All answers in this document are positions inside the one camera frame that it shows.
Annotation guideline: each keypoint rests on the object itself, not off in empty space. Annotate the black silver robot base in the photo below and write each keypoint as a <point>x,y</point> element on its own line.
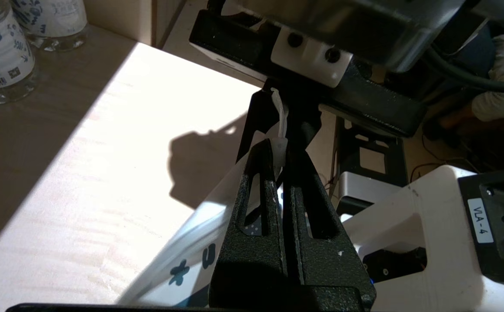
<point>364,190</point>

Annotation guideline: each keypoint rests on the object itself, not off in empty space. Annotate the white blue horse print bag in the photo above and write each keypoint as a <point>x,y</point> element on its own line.
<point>217,203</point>

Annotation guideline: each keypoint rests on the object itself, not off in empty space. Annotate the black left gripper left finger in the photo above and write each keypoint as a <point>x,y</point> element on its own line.
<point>252,260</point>

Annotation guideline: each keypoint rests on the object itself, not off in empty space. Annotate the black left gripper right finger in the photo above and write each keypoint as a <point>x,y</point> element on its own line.
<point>321,268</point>

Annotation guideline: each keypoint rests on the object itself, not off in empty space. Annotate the clear water bottle black cap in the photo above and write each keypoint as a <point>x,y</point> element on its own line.
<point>53,21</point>
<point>1,56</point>

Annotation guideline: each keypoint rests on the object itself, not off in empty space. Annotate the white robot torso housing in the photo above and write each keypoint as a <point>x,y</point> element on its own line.
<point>442,225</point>

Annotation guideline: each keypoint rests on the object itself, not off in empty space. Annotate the beige wooden shelf cabinet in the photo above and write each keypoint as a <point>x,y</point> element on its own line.
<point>104,173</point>

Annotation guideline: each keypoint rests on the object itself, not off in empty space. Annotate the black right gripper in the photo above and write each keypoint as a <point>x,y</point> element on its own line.
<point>377,108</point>

